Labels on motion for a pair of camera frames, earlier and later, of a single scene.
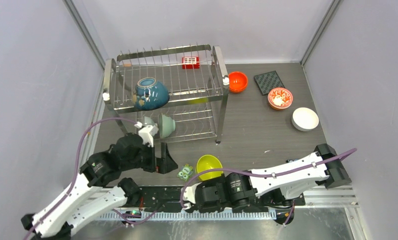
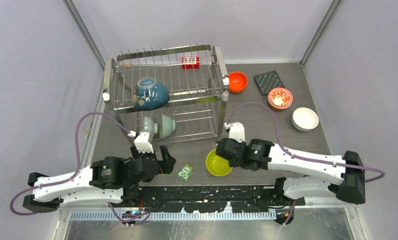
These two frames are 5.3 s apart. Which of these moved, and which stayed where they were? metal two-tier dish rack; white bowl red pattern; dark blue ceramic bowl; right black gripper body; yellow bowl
Moved: yellow bowl; right black gripper body
Stayed: dark blue ceramic bowl; white bowl red pattern; metal two-tier dish rack
